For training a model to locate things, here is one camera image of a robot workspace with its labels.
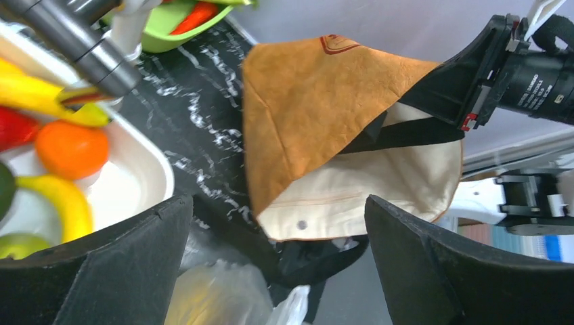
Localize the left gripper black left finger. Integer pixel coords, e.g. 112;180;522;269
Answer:
1;195;193;324

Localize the clear lemon print plastic bag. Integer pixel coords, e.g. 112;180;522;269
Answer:
164;224;310;324

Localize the green avocado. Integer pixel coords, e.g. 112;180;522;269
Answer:
1;162;17;220

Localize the white pvc pipe frame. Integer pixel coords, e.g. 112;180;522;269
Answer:
106;0;162;63

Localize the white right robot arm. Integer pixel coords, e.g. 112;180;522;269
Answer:
400;14;573;236

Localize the green vegetable tray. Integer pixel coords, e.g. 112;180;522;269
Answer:
104;1;259;53

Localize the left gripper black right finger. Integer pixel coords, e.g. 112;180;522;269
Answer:
365;195;573;324

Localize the red chili pepper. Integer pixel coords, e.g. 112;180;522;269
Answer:
170;1;219;35

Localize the red strawberry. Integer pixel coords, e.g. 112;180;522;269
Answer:
1;106;41;152

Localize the green pear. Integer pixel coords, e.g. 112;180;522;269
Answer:
1;233;51;260

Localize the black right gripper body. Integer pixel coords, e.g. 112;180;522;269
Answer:
399;14;573;131

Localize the orange fruit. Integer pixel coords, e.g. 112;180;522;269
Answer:
34;120;110;181

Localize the white fruit tray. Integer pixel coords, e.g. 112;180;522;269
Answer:
1;22;174;246

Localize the orange canvas tote bag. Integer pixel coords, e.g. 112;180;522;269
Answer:
242;34;465;324

